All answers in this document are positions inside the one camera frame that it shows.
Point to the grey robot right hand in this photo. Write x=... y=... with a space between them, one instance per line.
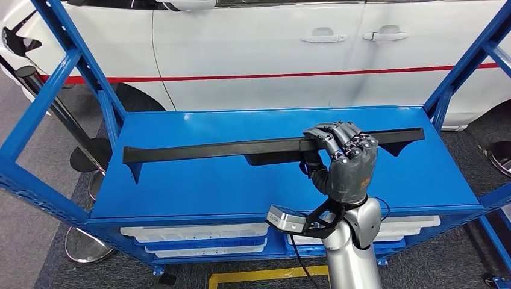
x=351 y=175

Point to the black plastic plate frame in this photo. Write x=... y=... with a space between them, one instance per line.
x=199 y=151

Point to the blue metal shelf rack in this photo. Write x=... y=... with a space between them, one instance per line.
x=199 y=191

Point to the blue plastic crate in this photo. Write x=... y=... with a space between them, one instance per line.
x=199 y=244
x=393 y=244

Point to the dark round stanchion base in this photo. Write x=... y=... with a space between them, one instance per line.
x=502 y=159

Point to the white car red stripe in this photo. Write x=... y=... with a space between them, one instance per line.
x=259 y=48

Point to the black base stanchion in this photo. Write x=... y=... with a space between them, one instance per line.
x=86 y=159

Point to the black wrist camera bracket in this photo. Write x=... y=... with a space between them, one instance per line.
x=311 y=227

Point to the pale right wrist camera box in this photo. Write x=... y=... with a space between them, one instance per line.
x=285 y=219

